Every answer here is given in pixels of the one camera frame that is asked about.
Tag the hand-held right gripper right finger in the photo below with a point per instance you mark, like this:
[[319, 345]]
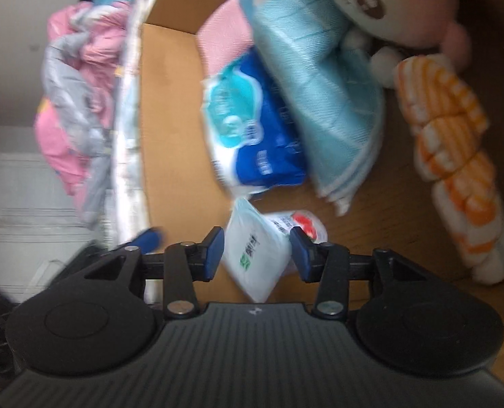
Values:
[[301, 256]]

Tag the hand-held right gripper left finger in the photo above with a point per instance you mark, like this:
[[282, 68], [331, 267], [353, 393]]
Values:
[[213, 256]]

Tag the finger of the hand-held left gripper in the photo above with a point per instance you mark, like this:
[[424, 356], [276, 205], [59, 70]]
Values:
[[147, 240]]

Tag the white packet with red print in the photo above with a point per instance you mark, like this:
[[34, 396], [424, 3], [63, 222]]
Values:
[[307, 223]]

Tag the white tissue packet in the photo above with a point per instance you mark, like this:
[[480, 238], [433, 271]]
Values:
[[256, 255]]

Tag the blue wet wipes pack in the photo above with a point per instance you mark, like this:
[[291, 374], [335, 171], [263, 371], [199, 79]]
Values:
[[252, 136]]

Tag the brown cardboard box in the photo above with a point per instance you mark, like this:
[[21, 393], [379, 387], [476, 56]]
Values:
[[171, 114]]

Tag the light blue towel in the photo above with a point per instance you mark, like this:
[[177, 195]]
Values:
[[315, 93]]

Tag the orange striped white towel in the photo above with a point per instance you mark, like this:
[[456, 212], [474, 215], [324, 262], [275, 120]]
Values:
[[451, 136]]

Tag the pink knitted sponge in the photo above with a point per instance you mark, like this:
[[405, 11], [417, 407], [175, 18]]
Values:
[[226, 38]]

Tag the pink round plush toy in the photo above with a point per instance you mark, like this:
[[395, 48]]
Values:
[[404, 4]]

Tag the mattress with quilted cover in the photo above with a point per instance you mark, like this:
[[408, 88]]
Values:
[[128, 114]]

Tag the pink and grey quilt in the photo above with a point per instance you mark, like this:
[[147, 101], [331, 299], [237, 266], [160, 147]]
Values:
[[69, 93]]

